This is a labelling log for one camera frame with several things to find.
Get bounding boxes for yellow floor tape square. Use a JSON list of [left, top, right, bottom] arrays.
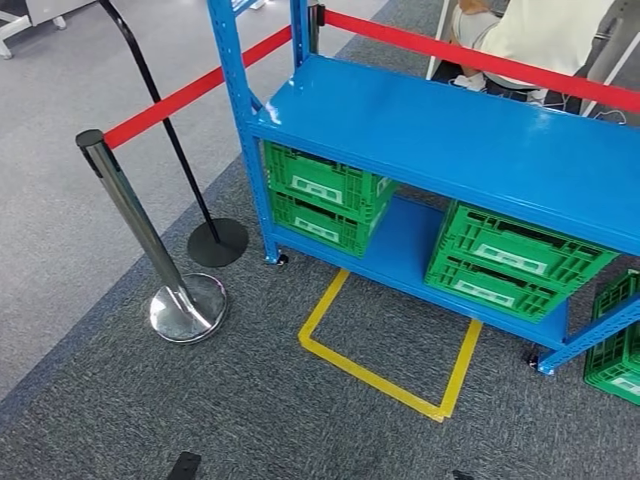
[[297, 268, 485, 424]]

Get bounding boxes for black stanchion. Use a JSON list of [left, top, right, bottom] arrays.
[[97, 0, 250, 270]]

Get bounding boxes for dark stanchion post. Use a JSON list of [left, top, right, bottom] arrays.
[[306, 0, 327, 56]]

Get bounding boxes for blue metal shelf rack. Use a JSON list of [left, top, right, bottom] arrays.
[[206, 0, 640, 377]]

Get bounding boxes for person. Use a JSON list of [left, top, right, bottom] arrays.
[[448, 0, 617, 101]]

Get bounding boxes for chrome stanchion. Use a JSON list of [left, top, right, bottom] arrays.
[[75, 129, 229, 345]]

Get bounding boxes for green plastic crate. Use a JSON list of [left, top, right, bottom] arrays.
[[583, 344, 640, 407], [439, 200, 620, 297], [592, 268, 640, 362], [423, 254, 571, 325], [263, 140, 399, 227], [268, 190, 392, 260]]

